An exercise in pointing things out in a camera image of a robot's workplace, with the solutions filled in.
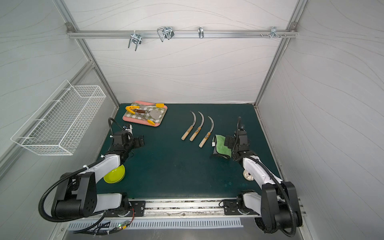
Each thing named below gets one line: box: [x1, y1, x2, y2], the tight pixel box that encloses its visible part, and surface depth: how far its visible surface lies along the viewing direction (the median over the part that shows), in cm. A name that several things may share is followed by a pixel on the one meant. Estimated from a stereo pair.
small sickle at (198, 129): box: [189, 111, 205, 142], surface depth 104 cm
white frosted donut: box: [242, 169, 254, 181], surface depth 84 cm
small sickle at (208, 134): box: [199, 116, 215, 148], surface depth 101 cm
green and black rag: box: [211, 134, 232, 159], surface depth 92 cm
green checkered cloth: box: [124, 102, 166, 124], surface depth 117 cm
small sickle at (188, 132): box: [181, 110, 197, 141], surface depth 104 cm
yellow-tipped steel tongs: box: [125, 103, 165, 125], surface depth 117 cm
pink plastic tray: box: [122, 101, 168, 127], surface depth 113 cm
